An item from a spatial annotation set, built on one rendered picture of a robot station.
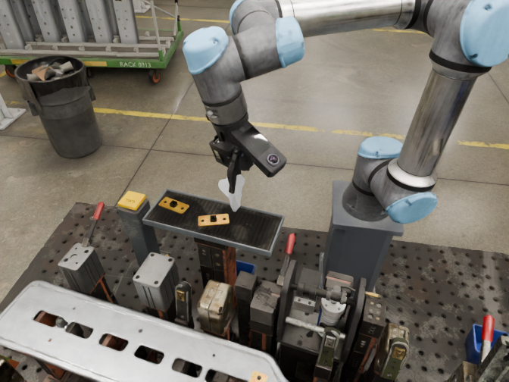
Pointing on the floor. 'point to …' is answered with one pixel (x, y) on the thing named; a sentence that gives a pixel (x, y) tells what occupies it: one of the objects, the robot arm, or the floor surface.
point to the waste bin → (61, 102)
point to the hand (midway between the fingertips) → (260, 191)
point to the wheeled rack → (152, 39)
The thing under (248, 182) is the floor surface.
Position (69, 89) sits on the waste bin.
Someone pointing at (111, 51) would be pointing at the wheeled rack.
